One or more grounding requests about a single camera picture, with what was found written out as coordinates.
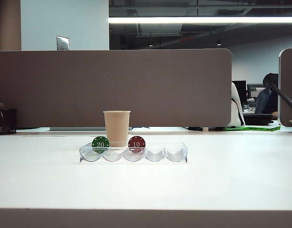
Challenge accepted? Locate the narrow brown desk partition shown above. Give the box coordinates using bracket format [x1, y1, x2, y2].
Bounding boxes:
[278, 47, 292, 127]

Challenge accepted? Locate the wide brown desk partition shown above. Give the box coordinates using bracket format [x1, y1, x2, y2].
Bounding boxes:
[0, 48, 233, 128]

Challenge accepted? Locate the clear plastic chip tray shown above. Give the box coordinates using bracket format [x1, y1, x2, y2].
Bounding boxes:
[79, 142, 188, 163]

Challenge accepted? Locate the green tape strip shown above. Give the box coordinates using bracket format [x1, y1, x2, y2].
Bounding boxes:
[223, 125, 281, 132]

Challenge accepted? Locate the large black computer monitor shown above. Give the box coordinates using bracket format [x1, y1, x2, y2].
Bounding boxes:
[232, 80, 247, 105]

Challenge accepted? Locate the red 10 poker chip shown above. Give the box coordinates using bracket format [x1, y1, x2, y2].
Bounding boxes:
[128, 135, 146, 154]

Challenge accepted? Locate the small black computer monitor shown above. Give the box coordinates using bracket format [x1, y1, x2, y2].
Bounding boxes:
[247, 83, 265, 98]

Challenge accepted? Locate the black diagonal pole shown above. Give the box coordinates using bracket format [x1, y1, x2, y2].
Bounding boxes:
[266, 78, 292, 109]

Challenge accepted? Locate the green 20 poker chip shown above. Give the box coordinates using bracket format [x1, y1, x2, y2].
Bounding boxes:
[91, 136, 110, 154]

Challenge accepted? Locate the brown paper cup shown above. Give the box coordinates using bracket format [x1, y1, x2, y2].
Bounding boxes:
[103, 110, 132, 148]

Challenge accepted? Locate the silver wall switch plate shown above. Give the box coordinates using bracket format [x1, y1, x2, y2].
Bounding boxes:
[56, 35, 70, 51]

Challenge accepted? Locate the seated person in dark clothes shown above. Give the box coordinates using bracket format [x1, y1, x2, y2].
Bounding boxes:
[254, 73, 279, 119]

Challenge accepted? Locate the black mesh pen holder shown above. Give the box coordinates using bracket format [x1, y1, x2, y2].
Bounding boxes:
[0, 102, 18, 135]

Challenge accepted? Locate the long ceiling light strip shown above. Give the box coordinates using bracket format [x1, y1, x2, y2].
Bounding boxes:
[109, 16, 292, 24]

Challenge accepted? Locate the beige building column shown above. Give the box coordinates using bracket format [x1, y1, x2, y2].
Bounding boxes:
[0, 0, 22, 51]

